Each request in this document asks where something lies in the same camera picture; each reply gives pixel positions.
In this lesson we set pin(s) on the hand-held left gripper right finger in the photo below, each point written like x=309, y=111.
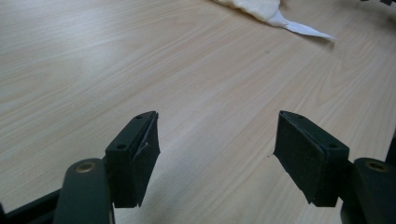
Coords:
x=311, y=161

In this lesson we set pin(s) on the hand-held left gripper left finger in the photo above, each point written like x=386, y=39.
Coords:
x=124, y=168

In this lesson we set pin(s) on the cream white towel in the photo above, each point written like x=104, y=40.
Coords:
x=258, y=8

